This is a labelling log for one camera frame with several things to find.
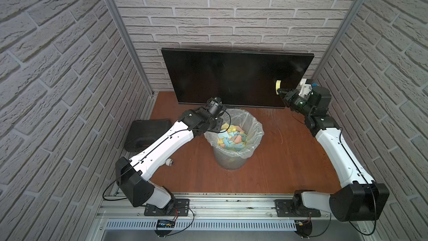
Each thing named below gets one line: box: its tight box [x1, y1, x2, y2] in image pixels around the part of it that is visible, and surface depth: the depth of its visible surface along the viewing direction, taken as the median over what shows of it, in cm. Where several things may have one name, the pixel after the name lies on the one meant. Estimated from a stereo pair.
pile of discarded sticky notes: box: [217, 122, 248, 152], surface depth 83 cm
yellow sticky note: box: [275, 79, 282, 95], surface depth 76 cm
